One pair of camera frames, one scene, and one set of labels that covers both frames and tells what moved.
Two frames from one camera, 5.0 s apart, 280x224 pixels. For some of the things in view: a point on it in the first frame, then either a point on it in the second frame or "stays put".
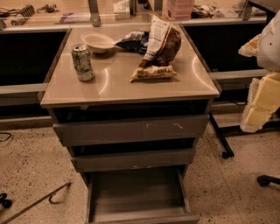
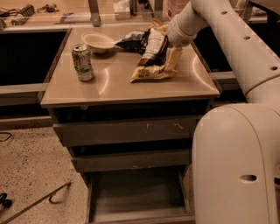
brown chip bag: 164,43 stays put
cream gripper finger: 263,101 -> 174,54
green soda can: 83,61 stays put
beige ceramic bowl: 97,42 stays put
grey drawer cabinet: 132,142 stays put
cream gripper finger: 251,48 -> 156,23
